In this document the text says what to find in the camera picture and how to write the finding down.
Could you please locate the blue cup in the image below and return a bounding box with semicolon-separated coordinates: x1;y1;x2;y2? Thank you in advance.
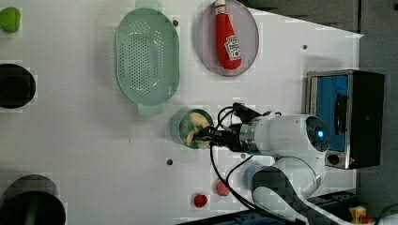
243;163;266;190

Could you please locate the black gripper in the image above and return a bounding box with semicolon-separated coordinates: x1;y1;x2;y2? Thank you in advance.
193;124;243;152

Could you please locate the red plush strawberry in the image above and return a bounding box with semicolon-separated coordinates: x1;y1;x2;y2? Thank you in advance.
216;180;230;196

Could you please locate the green plush toy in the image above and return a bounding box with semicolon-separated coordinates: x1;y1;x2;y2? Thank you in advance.
0;7;21;34

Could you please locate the green mug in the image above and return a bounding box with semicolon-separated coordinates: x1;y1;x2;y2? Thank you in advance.
170;108;214;149

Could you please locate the blue metal frame rail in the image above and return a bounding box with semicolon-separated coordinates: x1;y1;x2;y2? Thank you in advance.
178;191;360;225

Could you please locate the silver toaster oven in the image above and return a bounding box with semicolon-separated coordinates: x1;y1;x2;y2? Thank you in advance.
306;69;385;170

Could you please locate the black round bowl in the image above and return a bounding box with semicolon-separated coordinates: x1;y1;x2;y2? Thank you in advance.
0;64;36;109

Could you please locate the purple oval plate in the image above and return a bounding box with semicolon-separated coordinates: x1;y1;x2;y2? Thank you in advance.
196;0;259;76

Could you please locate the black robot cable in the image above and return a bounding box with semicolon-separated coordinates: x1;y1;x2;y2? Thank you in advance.
208;102;283;219

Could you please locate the large black pot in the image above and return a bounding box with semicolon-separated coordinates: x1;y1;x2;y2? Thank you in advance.
1;174;67;225

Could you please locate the green oval colander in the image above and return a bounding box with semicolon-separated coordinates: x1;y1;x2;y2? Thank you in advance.
115;0;179;115

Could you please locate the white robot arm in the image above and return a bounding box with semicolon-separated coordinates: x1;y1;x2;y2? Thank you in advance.
187;112;397;225

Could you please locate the small red tomato toy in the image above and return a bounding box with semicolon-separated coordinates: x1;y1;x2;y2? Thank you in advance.
193;194;207;208

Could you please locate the yellow plush banana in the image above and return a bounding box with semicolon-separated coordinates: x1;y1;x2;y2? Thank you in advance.
186;112;210;149

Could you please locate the red plush ketchup bottle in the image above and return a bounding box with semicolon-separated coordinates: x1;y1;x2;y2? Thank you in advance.
214;0;242;70

